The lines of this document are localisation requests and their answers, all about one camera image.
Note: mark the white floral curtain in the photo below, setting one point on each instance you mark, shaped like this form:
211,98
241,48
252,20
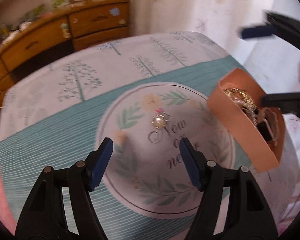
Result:
273,63

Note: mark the pink strap smart watch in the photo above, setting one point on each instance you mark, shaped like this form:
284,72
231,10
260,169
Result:
268,125

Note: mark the wooden dresser with drawers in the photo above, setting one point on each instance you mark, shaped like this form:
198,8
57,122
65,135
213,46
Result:
82,25

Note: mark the gold sparkly brooch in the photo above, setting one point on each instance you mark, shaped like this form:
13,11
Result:
239,94

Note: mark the pink plastic tray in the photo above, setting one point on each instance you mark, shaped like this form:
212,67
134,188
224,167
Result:
263,155

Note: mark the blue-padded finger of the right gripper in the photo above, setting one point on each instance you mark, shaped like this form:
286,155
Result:
281,26
287,103

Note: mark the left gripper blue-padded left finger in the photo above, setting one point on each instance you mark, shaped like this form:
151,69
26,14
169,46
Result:
43,214

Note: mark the pearl rhinestone brooch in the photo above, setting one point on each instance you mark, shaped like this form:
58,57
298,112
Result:
159,121

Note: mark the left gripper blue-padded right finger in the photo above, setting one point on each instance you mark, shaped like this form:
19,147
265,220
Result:
248,216

